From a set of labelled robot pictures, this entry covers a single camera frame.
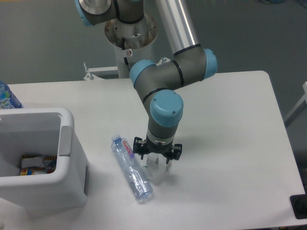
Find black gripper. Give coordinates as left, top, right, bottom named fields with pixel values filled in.
left=133, top=137, right=182, bottom=172

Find clear plastic bag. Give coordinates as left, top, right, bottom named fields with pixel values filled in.
left=143, top=153, right=172, bottom=181

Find clear plastic water bottle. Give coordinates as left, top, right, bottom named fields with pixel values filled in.
left=111, top=135, right=153, bottom=201

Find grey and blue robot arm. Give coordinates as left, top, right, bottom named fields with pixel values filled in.
left=75, top=0, right=218, bottom=161

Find white plastic trash can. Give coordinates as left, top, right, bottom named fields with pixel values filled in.
left=0, top=108, right=89, bottom=209

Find colourful wrappers in trash can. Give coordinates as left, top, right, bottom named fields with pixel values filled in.
left=20, top=155, right=57, bottom=176

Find black clamp at table edge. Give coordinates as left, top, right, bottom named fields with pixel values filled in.
left=290, top=194, right=307, bottom=219

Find blue labelled bottle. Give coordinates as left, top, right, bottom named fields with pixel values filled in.
left=0, top=81, right=23, bottom=109

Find black cable on pedestal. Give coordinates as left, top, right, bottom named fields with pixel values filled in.
left=121, top=37, right=134, bottom=79

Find white frame at right edge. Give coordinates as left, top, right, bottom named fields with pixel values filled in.
left=283, top=81, right=307, bottom=128

